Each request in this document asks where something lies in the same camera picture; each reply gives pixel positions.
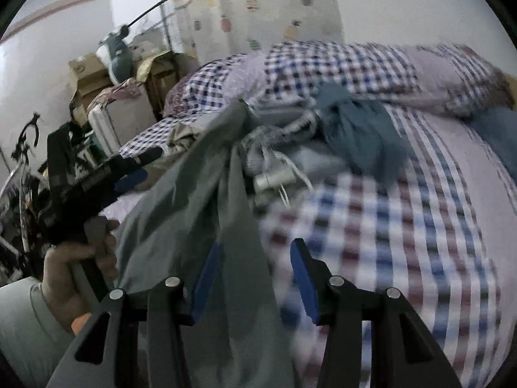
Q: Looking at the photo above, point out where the brown cardboard box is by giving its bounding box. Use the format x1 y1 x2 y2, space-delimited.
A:
69 53 112 126

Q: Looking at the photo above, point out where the white suitcase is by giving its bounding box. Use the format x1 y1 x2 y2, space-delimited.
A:
88 94 156 157

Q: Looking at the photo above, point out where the dark bicycle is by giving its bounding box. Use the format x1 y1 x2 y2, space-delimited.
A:
1 113 49 286

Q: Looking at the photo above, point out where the checked purple bed sheet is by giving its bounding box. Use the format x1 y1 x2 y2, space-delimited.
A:
252 108 512 387

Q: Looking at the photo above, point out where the grey-green garment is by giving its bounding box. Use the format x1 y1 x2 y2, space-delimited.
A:
117 102 295 387

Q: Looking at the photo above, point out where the blue denim garment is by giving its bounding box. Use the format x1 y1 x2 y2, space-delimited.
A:
315 82 407 188

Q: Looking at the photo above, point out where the person's left hand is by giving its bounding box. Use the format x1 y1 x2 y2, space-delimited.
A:
41 219 120 334

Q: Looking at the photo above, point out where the beige garment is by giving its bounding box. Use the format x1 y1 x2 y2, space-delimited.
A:
166 123 204 155

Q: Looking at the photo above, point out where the checked purple rolled quilt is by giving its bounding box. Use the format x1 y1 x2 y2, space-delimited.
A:
163 40 516 118

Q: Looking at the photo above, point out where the pineapple print curtain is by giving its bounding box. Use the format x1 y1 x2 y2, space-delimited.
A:
172 0 343 64

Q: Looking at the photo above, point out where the green white plush toy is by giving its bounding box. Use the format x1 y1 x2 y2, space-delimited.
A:
96 25 134 85

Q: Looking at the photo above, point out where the light grey hooded garment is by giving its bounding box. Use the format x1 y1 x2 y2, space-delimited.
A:
241 107 347 211

